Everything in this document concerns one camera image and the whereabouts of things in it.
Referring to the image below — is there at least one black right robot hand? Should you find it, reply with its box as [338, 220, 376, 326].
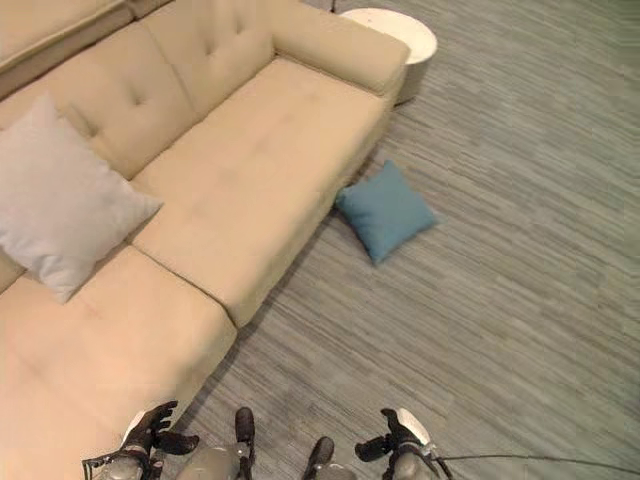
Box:
[354, 407, 434, 462]

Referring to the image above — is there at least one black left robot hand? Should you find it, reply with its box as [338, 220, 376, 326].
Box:
[121, 400, 201, 456]

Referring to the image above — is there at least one beige fabric sofa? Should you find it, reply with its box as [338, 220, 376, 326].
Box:
[0, 0, 412, 480]

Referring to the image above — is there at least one silver left robot leg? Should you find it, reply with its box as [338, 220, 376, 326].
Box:
[172, 406, 257, 480]

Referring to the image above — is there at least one silver robot leg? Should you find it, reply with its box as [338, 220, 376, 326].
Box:
[172, 406, 257, 480]
[304, 436, 359, 480]

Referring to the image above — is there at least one silver right robot leg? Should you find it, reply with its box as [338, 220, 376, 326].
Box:
[304, 436, 359, 480]

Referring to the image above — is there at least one teal blue square cushion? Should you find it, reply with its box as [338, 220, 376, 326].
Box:
[334, 159, 437, 266]

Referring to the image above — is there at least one light grey square cushion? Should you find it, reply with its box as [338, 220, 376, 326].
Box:
[0, 92, 165, 305]

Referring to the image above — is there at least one round white side table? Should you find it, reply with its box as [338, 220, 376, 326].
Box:
[339, 7, 439, 107]

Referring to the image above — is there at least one thin black cable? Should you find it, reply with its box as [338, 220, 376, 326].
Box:
[430, 451, 640, 476]

